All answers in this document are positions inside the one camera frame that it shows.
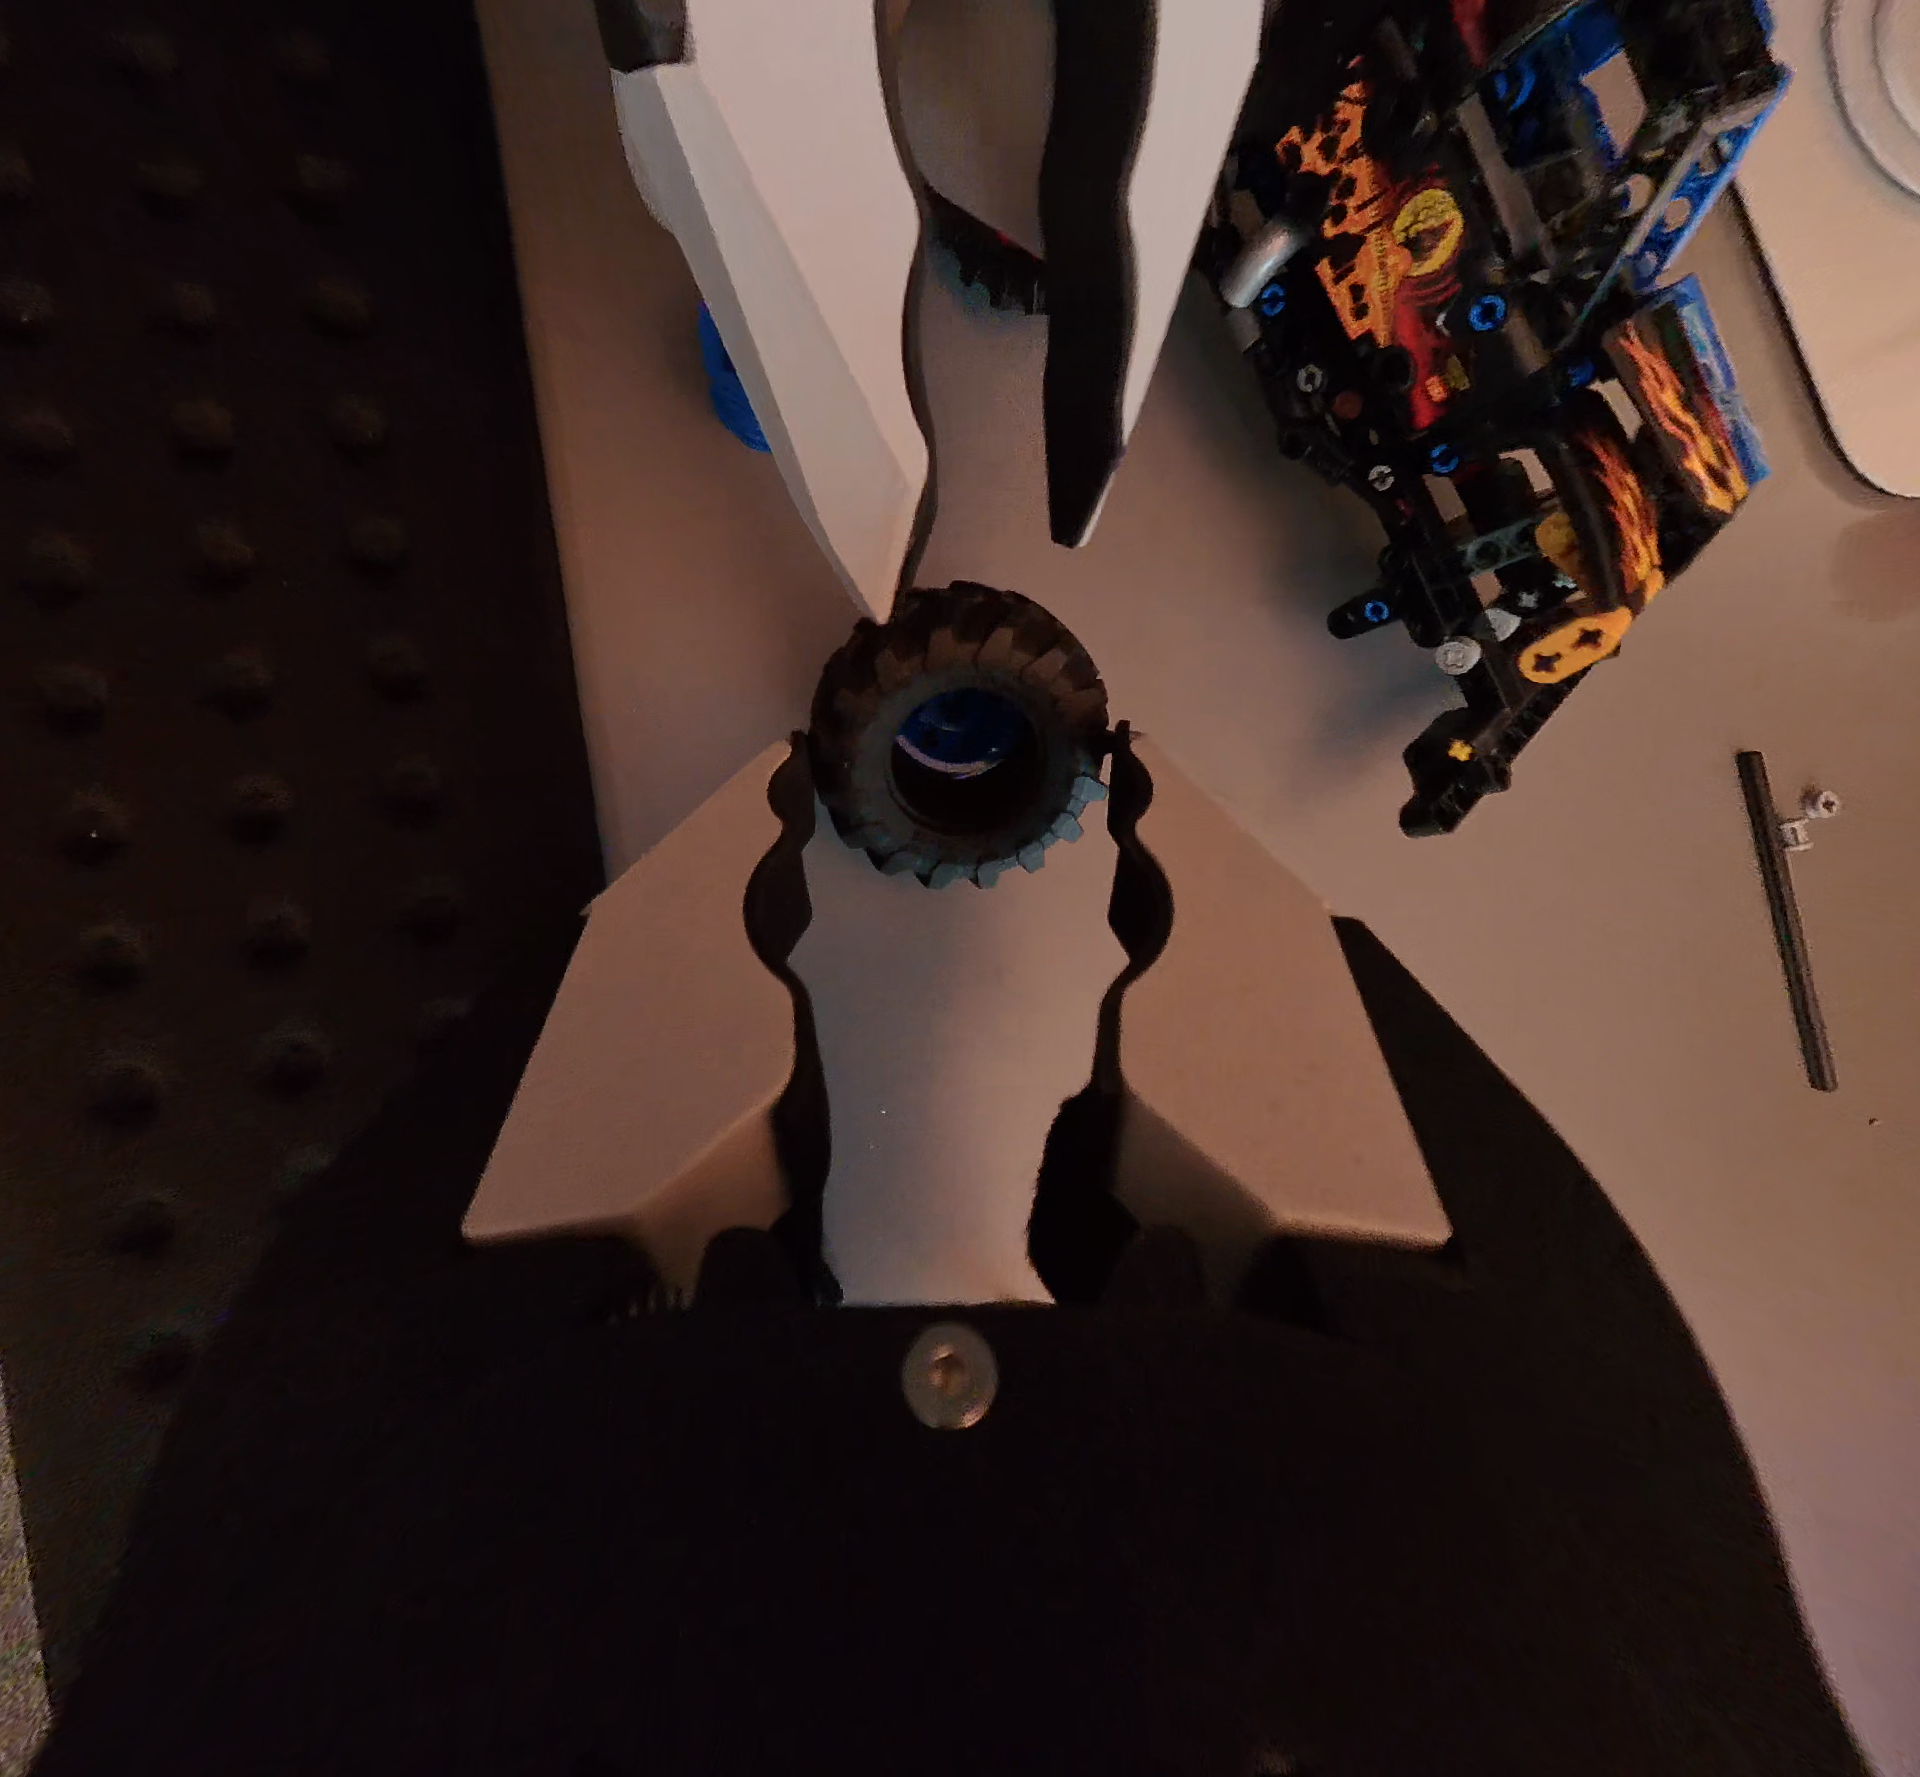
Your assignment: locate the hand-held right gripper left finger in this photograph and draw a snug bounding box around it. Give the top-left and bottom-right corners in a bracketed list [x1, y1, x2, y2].
[463, 738, 830, 1264]

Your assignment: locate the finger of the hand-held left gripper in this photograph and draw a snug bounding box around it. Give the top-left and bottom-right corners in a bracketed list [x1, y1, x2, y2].
[614, 0, 942, 622]
[1034, 0, 1286, 552]

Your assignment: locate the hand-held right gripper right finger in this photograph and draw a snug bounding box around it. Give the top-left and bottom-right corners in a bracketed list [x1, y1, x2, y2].
[1031, 726, 1454, 1293]

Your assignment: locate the black toy wheel red rim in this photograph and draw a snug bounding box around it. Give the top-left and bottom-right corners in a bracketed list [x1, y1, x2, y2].
[912, 187, 1053, 316]

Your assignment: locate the blue black toy monster truck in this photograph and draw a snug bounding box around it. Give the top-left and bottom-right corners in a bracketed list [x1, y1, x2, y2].
[1200, 0, 1792, 836]

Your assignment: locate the black rubber toy tyre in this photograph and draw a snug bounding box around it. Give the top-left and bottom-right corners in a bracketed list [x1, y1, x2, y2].
[809, 584, 1119, 889]

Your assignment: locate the long black toy axle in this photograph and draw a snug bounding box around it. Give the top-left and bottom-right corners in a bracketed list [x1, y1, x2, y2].
[1734, 748, 1841, 1094]

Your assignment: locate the black studded mat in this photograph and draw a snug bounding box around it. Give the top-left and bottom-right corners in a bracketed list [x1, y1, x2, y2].
[0, 0, 603, 1659]

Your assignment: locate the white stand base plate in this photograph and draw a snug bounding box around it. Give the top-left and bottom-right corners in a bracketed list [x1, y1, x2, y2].
[1722, 0, 1920, 500]

